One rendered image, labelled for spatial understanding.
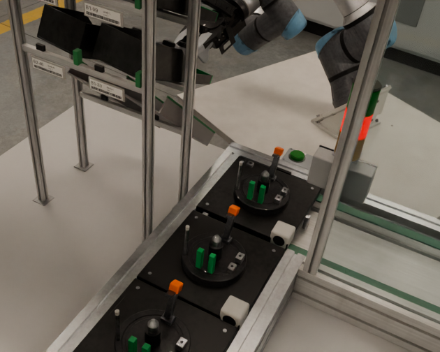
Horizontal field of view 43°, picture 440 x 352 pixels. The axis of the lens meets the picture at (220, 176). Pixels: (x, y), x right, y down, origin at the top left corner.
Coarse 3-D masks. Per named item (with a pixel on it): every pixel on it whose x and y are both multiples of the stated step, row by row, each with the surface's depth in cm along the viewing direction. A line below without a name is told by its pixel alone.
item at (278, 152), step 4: (276, 148) 137; (280, 148) 138; (276, 152) 137; (280, 152) 137; (276, 156) 136; (272, 160) 139; (276, 160) 138; (272, 164) 139; (276, 164) 139; (272, 168) 139; (276, 168) 140; (272, 172) 139; (272, 176) 140
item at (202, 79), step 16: (112, 32) 114; (128, 32) 123; (96, 48) 116; (112, 48) 114; (128, 48) 112; (160, 48) 114; (176, 48) 118; (112, 64) 115; (128, 64) 113; (160, 64) 116; (176, 64) 121; (160, 80) 119; (176, 80) 123; (208, 80) 134
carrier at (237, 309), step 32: (192, 224) 129; (224, 224) 130; (160, 256) 120; (192, 256) 118; (224, 256) 119; (256, 256) 123; (160, 288) 114; (192, 288) 114; (224, 288) 115; (256, 288) 116; (224, 320) 109
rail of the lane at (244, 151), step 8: (232, 144) 156; (232, 152) 153; (240, 152) 154; (248, 152) 154; (256, 152) 154; (256, 160) 151; (264, 160) 152; (280, 160) 152; (280, 168) 148; (288, 168) 151; (296, 168) 150; (304, 168) 150; (296, 176) 148; (304, 176) 148
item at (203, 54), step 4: (208, 32) 134; (200, 36) 134; (204, 36) 134; (208, 36) 133; (200, 40) 133; (204, 40) 133; (200, 44) 132; (200, 48) 132; (204, 48) 133; (208, 48) 136; (200, 52) 133; (204, 52) 135; (208, 52) 136; (200, 56) 134; (204, 56) 135; (208, 56) 137; (200, 60) 135; (204, 60) 136
